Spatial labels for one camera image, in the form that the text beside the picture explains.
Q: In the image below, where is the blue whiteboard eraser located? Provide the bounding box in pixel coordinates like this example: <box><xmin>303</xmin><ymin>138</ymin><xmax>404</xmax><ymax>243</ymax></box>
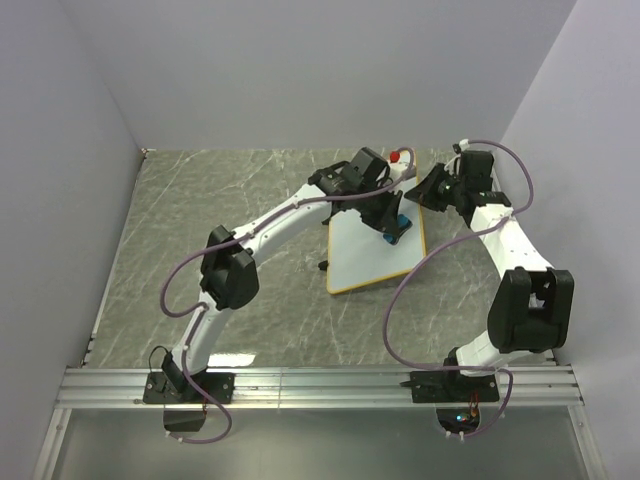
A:
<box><xmin>383</xmin><ymin>214</ymin><xmax>413</xmax><ymax>245</ymax></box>

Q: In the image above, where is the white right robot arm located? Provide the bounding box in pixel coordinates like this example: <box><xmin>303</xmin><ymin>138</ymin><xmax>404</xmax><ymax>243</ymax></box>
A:
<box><xmin>405</xmin><ymin>150</ymin><xmax>575</xmax><ymax>400</ymax></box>

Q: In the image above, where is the aluminium mounting rail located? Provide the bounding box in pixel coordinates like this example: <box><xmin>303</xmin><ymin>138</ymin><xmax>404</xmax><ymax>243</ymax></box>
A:
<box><xmin>35</xmin><ymin>366</ymin><xmax>595</xmax><ymax>479</ymax></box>

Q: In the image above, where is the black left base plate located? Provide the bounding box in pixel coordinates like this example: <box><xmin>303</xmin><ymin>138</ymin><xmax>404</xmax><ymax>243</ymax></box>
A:
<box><xmin>143</xmin><ymin>370</ymin><xmax>236</xmax><ymax>405</ymax></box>

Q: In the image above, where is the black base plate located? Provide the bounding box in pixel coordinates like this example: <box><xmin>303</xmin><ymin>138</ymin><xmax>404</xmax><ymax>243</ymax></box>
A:
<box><xmin>400</xmin><ymin>371</ymin><xmax>500</xmax><ymax>404</ymax></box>
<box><xmin>143</xmin><ymin>370</ymin><xmax>236</xmax><ymax>405</ymax></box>

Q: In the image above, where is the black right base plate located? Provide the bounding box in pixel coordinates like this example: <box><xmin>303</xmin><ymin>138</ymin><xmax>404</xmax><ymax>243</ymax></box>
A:
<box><xmin>400</xmin><ymin>371</ymin><xmax>500</xmax><ymax>404</ymax></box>

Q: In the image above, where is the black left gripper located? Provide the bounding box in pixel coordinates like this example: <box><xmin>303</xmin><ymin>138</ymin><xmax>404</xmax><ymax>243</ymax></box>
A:
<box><xmin>354</xmin><ymin>183</ymin><xmax>403</xmax><ymax>237</ymax></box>

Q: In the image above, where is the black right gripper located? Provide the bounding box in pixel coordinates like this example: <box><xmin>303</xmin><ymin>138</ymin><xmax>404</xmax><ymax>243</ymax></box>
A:
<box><xmin>402</xmin><ymin>164</ymin><xmax>463</xmax><ymax>214</ymax></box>

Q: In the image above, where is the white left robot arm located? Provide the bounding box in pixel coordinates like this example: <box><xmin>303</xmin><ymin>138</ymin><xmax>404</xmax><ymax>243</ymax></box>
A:
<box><xmin>161</xmin><ymin>147</ymin><xmax>415</xmax><ymax>402</ymax></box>

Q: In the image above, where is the yellow framed whiteboard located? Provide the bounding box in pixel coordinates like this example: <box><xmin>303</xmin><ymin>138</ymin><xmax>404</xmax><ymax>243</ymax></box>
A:
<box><xmin>318</xmin><ymin>162</ymin><xmax>426</xmax><ymax>295</ymax></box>

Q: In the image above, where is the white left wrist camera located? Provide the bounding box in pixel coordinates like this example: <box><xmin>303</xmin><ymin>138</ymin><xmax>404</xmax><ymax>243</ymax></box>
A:
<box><xmin>388</xmin><ymin>147</ymin><xmax>416</xmax><ymax>184</ymax></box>

